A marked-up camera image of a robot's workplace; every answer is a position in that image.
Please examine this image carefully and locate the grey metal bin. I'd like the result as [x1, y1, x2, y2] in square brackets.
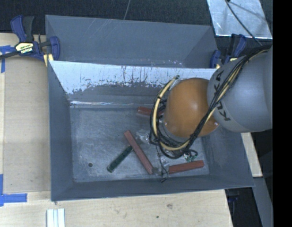
[44, 14, 256, 202]

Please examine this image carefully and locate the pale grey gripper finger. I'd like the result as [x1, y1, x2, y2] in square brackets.
[153, 155, 169, 175]
[136, 129, 151, 143]

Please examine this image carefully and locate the red-brown flat block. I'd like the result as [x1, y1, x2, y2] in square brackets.
[168, 160, 205, 175]
[137, 106, 153, 117]
[123, 130, 155, 175]

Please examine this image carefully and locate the dark green flat block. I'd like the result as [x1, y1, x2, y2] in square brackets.
[106, 145, 134, 174]

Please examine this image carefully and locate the pale wood flat board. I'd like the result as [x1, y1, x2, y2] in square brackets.
[2, 57, 52, 194]

